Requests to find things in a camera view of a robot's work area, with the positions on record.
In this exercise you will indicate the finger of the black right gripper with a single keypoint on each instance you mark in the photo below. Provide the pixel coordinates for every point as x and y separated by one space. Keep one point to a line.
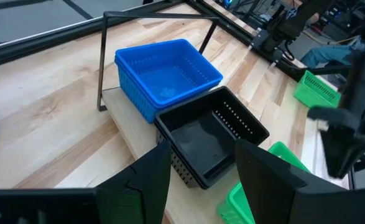
340 152

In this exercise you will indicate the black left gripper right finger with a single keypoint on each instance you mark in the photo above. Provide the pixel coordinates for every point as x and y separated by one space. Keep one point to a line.
263 193

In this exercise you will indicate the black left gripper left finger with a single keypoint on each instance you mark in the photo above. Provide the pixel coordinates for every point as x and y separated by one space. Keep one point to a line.
145 193

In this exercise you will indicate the green plastic basket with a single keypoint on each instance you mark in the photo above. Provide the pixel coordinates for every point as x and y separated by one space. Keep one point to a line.
235 205
309 96

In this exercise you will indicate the blue plastic basket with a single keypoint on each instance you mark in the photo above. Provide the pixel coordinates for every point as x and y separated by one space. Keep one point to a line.
135 99
169 77

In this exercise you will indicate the person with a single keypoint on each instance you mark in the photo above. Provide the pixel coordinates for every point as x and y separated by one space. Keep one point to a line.
328 53

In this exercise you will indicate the black aluminium rig frame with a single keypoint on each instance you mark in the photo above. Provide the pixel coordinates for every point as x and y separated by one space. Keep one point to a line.
45 42

